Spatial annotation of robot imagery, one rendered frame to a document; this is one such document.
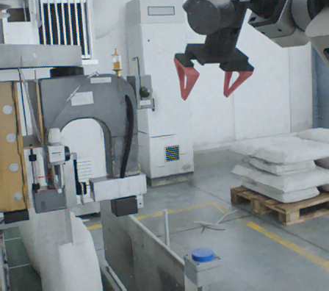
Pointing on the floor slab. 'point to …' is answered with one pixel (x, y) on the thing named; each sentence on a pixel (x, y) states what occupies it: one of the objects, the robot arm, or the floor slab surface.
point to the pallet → (259, 200)
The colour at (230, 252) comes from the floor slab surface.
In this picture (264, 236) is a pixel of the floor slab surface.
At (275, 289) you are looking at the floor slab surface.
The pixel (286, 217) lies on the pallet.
